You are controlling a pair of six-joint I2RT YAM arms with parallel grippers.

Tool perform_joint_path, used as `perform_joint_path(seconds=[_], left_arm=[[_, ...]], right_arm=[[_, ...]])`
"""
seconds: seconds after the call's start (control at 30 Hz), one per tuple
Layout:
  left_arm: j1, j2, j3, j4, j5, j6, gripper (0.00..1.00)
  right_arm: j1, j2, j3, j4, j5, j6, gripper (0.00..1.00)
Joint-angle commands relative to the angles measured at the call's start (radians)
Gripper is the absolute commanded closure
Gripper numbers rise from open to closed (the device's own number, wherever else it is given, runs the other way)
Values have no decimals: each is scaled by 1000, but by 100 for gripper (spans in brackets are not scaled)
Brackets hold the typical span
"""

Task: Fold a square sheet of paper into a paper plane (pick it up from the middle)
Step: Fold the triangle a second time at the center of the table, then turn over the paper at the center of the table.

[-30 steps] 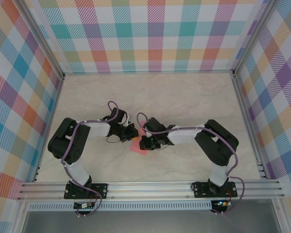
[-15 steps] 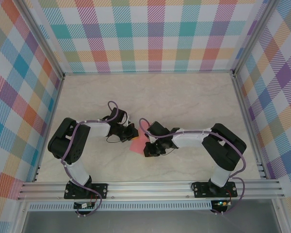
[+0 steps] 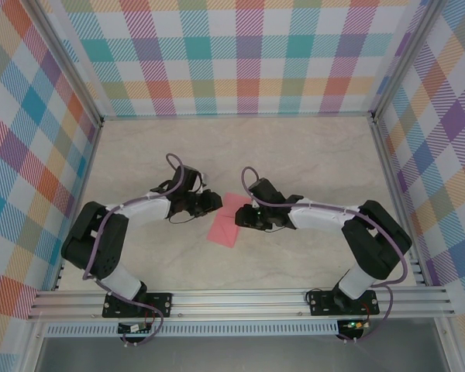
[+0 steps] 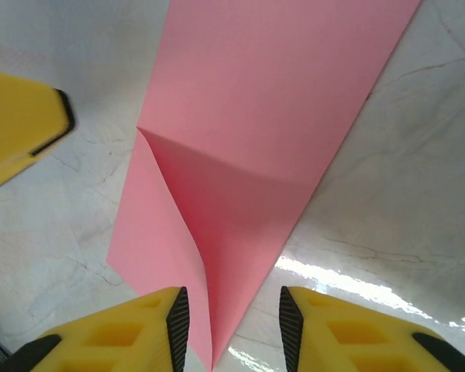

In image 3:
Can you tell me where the pink cloth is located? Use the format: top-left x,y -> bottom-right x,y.
207,192 -> 253,249

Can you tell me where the grey metal panel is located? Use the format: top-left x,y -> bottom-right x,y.
34,336 -> 450,372

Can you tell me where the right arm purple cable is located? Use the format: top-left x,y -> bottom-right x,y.
241,166 -> 408,345

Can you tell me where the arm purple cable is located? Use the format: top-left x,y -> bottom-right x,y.
241,166 -> 408,345
82,153 -> 188,347

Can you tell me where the aluminium back floor rail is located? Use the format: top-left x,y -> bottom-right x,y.
100,112 -> 375,122

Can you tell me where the aluminium mounting rail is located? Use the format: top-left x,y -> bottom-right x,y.
26,285 -> 457,322

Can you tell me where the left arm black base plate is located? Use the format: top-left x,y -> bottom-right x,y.
102,292 -> 174,319

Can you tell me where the aluminium side floor rail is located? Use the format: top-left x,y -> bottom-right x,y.
53,120 -> 104,291
371,117 -> 428,287

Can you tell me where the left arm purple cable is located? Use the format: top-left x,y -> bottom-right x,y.
82,153 -> 188,347

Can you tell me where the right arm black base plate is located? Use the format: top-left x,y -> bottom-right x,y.
307,289 -> 381,317

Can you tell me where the slotted grey cable duct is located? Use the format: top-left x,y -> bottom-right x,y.
45,322 -> 341,337

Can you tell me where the aluminium corner post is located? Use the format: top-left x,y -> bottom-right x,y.
22,0 -> 105,128
371,0 -> 449,122

